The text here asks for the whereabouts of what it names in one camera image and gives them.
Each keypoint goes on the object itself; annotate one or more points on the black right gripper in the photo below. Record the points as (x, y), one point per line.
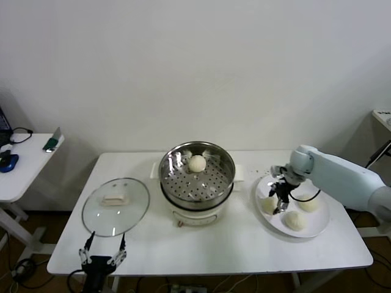
(285, 190)

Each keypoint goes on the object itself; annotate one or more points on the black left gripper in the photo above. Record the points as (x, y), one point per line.
(97, 265)

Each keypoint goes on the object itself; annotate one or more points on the white steamed baozi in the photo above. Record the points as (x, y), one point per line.
(196, 163)
(266, 206)
(294, 220)
(309, 204)

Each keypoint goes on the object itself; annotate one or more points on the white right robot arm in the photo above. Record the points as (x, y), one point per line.
(342, 177)

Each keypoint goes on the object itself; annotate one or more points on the stainless steel steamer basket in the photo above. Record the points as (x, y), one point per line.
(214, 183)

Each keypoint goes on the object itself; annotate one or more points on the round glass pot lid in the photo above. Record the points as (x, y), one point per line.
(116, 213)

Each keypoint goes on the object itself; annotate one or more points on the white round plate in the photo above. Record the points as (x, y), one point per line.
(320, 219)

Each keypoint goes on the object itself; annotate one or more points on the cream electric cooking pot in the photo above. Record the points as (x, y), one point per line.
(195, 218)

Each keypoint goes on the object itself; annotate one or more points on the white floor plug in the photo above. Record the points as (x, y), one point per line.
(19, 270)

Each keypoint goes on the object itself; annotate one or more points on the grey floor power strip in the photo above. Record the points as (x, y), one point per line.
(186, 289)

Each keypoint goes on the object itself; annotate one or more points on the white side table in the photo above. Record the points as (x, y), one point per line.
(30, 164)

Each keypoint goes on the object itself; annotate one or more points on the white side cabinet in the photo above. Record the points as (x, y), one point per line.
(380, 120)

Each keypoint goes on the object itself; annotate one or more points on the blue handheld device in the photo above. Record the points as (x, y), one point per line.
(10, 163)

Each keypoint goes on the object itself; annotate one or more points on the white and black small device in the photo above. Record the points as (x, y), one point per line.
(6, 149)

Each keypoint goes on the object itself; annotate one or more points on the dark laptop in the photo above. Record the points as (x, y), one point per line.
(3, 122)

